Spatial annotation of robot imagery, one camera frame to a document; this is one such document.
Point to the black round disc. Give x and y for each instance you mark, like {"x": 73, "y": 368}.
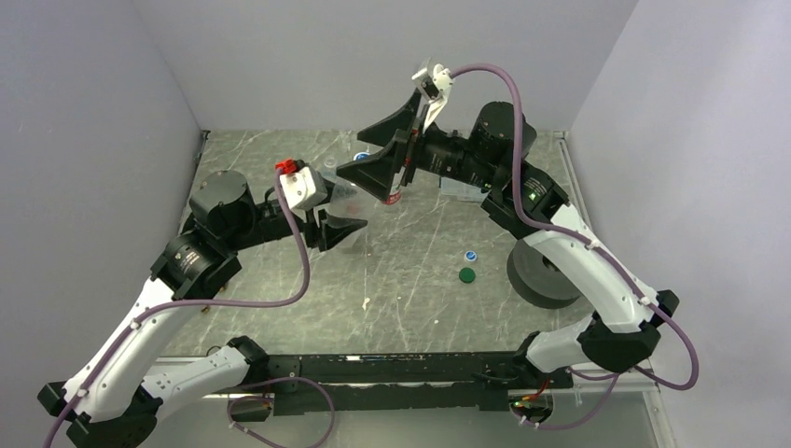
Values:
{"x": 537, "y": 280}

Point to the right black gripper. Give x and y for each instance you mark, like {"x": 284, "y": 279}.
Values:
{"x": 375, "y": 173}

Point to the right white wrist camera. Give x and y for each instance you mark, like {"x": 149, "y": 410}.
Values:
{"x": 434, "y": 82}

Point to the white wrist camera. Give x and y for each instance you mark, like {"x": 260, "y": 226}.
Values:
{"x": 434, "y": 82}
{"x": 302, "y": 186}

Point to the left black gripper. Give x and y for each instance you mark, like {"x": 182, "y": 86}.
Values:
{"x": 330, "y": 230}

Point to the clear plastic organizer box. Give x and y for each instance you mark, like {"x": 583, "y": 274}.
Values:
{"x": 463, "y": 188}

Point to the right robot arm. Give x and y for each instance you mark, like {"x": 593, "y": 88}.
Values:
{"x": 567, "y": 260}

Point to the red label clear bottle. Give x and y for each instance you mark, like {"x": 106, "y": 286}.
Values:
{"x": 393, "y": 197}

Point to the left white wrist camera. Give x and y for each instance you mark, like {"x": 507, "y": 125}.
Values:
{"x": 302, "y": 186}

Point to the brown bottle green cap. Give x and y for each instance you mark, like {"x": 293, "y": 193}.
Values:
{"x": 352, "y": 243}

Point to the blue label water bottle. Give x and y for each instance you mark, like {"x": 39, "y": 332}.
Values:
{"x": 329, "y": 169}

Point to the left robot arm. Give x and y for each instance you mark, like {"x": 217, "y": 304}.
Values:
{"x": 115, "y": 400}

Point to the aluminium rail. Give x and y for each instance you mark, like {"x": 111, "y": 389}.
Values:
{"x": 618, "y": 386}

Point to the clear unlabeled plastic bottle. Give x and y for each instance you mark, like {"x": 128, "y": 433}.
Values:
{"x": 348, "y": 200}

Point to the black base frame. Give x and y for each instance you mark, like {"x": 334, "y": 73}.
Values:
{"x": 315, "y": 398}

